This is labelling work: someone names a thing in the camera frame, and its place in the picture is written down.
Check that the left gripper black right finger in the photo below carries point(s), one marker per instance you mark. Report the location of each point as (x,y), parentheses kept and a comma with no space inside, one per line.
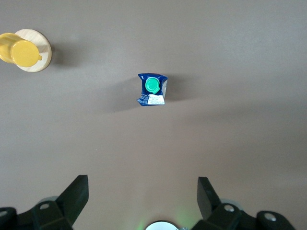
(216,213)

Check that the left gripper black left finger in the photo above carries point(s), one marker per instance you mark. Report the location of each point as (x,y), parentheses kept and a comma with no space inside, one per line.
(60,210)

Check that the yellow plastic cup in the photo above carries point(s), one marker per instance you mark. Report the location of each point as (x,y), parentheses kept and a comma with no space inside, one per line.
(22,52)

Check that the wooden mug stand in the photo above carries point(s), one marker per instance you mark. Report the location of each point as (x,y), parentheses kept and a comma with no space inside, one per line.
(44,43)

